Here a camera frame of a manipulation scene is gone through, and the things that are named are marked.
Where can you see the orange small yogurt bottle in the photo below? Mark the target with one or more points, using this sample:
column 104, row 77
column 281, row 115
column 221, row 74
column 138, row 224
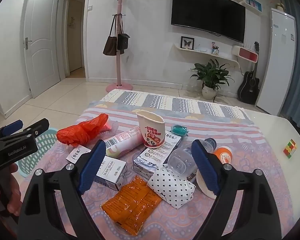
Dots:
column 224, row 154

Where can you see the pink wrapper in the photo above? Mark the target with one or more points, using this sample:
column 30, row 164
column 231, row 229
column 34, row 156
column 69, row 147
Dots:
column 107, row 126

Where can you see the black wall television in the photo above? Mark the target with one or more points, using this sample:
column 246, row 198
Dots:
column 220, row 17

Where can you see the pink white drink bottle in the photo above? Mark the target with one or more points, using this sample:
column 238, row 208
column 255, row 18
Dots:
column 124, row 142

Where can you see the green potted plant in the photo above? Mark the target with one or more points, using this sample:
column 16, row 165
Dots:
column 213, row 75

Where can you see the teal plastic laundry basket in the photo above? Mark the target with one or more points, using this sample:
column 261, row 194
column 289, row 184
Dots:
column 44, row 142

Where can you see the white room door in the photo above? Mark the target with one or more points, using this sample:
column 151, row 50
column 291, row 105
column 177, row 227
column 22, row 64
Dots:
column 40, row 45

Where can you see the orange snack packet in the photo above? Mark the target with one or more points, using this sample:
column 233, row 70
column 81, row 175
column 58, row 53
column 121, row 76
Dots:
column 132, row 205

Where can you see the red white wall box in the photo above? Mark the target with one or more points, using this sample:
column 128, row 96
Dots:
column 245, row 54

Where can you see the polka dot paper bag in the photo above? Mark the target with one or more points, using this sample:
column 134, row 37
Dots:
column 170, row 187

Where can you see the red plastic bag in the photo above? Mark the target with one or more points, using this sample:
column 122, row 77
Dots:
column 83, row 132

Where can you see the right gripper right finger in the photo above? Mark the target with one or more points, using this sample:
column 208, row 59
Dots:
column 258, row 217

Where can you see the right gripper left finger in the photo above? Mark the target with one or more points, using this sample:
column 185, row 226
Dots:
column 40, row 217

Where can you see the clear plastic bottle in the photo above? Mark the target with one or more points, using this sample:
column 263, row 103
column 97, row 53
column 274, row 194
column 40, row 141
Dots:
column 181, row 160

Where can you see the teal wrapper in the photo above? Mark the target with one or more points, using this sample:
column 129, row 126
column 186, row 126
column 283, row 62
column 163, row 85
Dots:
column 179, row 130

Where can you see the framed butterfly picture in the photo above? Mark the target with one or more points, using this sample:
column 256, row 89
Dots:
column 187, row 43

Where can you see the black acoustic guitar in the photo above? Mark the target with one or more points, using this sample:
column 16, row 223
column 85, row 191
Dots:
column 248, row 91

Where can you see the pink coat rack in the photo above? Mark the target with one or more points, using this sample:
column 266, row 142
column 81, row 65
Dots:
column 118, row 84

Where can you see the small figurine on shelf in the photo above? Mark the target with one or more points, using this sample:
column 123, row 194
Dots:
column 215, row 49

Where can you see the brown hanging handbag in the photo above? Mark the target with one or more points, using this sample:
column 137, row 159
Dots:
column 110, row 47

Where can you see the paper instant noodle cup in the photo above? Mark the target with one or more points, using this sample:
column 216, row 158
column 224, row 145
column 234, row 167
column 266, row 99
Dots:
column 152, row 127

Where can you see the black hanging handbag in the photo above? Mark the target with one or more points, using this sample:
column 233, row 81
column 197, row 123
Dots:
column 122, row 37

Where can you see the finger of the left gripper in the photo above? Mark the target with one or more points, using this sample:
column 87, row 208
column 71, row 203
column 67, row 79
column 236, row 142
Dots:
column 38, row 127
column 12, row 128

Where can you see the white refrigerator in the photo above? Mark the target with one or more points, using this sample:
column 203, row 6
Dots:
column 280, row 65

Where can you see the person's left hand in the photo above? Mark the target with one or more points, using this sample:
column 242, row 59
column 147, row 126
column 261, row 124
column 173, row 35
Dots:
column 14, row 203

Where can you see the patterned pink tablecloth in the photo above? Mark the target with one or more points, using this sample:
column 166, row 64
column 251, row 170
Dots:
column 229, row 126

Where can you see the colourful rubik's cube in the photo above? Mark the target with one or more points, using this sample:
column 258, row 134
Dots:
column 290, row 148

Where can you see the blue white milk carton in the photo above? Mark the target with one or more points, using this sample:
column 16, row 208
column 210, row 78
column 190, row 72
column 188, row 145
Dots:
column 148, row 161

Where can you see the white curved wall shelf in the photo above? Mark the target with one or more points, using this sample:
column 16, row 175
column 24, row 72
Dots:
column 231, row 62

